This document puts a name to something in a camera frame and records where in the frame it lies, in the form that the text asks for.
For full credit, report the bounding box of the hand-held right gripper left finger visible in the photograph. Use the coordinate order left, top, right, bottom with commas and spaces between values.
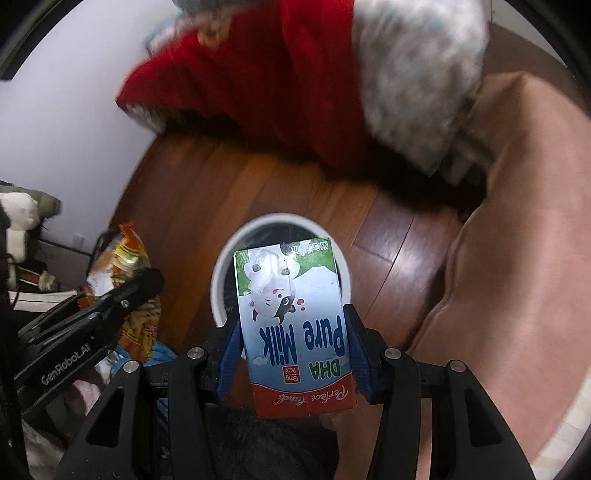
55, 318, 246, 480

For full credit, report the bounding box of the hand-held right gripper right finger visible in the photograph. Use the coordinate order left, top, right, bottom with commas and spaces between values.
342, 304, 537, 480

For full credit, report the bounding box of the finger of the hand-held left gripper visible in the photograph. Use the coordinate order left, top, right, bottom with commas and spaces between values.
17, 267, 166, 346

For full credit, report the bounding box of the orange yellow snack packet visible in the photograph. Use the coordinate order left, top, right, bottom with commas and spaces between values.
78, 220, 163, 363

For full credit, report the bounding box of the blue white milk carton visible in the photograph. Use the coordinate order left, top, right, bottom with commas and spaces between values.
233, 237, 359, 420

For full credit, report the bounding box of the white round bin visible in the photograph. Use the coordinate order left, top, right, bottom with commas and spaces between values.
210, 212, 354, 334

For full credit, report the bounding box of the pink cloth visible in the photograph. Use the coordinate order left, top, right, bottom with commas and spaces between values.
22, 376, 105, 467

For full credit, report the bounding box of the dark striped bag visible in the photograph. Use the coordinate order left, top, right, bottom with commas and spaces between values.
0, 258, 80, 319

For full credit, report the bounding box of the white green plush toy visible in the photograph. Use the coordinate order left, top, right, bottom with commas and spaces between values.
0, 184, 63, 265

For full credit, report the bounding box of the beige sofa cushion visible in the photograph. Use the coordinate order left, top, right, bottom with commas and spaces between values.
406, 23, 591, 446

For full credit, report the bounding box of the red cloth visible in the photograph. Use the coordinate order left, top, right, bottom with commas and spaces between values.
115, 0, 386, 183

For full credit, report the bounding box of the white fluffy blanket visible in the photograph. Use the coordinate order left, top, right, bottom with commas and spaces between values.
355, 0, 491, 177

